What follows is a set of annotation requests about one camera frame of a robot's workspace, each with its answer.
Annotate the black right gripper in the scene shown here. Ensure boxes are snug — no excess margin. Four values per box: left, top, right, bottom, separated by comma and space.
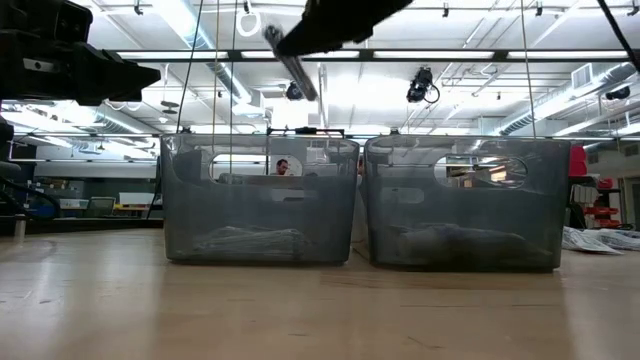
275, 0, 415, 58

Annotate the white cable loop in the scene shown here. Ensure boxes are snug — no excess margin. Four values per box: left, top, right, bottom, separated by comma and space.
235, 8, 263, 39

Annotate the silver ventilation duct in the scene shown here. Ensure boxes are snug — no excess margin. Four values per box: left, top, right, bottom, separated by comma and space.
499, 62, 640, 136
92, 103, 154, 135

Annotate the white ceiling duct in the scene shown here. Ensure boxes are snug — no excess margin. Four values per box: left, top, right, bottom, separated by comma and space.
149, 0, 274, 121

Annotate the black bar fixture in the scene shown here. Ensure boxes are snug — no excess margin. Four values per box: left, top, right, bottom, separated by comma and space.
266, 125, 347, 138

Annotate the white LED light bar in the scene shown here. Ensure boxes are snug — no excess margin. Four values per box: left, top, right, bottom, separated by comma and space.
239, 50, 361, 60
372, 50, 496, 60
506, 50, 630, 60
115, 51, 229, 60

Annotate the black aluminium rig frame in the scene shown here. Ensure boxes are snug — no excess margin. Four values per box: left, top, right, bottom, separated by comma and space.
0, 47, 640, 234

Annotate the white blue toothpaste tube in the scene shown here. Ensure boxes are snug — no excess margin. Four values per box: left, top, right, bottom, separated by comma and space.
560, 225, 625, 256
399, 233, 554, 265

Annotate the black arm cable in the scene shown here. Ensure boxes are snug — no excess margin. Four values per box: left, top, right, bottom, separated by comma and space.
596, 0, 640, 72

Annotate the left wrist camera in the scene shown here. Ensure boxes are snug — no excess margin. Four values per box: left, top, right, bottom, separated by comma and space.
0, 0, 95, 47

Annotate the long black cable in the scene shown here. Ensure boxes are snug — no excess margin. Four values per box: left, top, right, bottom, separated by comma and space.
174, 0, 205, 135

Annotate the thin hanging cord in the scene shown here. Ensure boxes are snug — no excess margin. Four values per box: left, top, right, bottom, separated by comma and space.
519, 0, 538, 140
211, 0, 221, 169
228, 0, 238, 174

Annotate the grey monitor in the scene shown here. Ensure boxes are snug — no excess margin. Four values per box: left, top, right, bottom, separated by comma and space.
84, 195, 117, 219

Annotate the grey translucent bin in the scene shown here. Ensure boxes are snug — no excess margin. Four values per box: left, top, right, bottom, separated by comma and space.
159, 132, 362, 266
360, 133, 573, 274

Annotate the metal shelf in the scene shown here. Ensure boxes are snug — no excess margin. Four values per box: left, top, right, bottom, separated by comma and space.
567, 174, 626, 230

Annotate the black ceiling camera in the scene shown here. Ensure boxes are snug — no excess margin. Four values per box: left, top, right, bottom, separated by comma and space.
405, 66, 442, 105
604, 85, 633, 102

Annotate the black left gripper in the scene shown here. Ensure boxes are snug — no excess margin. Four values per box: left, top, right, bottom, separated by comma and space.
0, 30, 163, 108

